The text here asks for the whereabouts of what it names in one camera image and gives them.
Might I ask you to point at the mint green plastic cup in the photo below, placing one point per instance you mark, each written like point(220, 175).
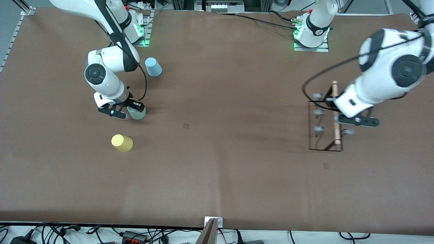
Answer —
point(137, 114)

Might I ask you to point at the yellow plastic cup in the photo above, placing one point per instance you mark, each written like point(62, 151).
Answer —
point(122, 143)

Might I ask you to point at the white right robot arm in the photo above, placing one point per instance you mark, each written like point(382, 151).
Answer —
point(101, 74)

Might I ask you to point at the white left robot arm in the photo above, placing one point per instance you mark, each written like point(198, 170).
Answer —
point(390, 71)

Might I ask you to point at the light blue plastic cup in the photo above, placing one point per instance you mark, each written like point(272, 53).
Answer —
point(153, 67)

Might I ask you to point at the grey control box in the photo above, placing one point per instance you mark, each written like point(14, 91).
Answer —
point(218, 6)

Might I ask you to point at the black orange connector block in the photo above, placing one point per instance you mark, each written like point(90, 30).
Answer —
point(134, 236)

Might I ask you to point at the grey power adapter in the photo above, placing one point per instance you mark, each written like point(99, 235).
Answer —
point(253, 242)

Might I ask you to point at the black power adapter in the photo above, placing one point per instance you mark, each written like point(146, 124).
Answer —
point(22, 240)

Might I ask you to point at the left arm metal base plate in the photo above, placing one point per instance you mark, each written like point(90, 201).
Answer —
point(312, 49)

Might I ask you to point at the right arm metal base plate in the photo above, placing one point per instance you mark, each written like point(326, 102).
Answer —
point(146, 30)

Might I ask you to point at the aluminium corner profile bracket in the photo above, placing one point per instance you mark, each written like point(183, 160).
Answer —
point(414, 17)
point(27, 11)

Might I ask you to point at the aluminium table edge rail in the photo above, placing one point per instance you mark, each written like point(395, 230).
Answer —
point(13, 37)

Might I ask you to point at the aluminium camera mount profile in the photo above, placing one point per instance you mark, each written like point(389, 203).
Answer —
point(209, 234)

